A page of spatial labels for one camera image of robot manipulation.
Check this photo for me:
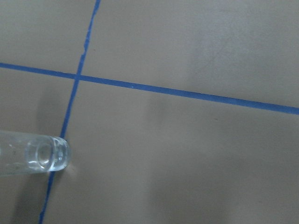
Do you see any clear glass sauce bottle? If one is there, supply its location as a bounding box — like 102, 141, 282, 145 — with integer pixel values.
0, 131, 71, 176

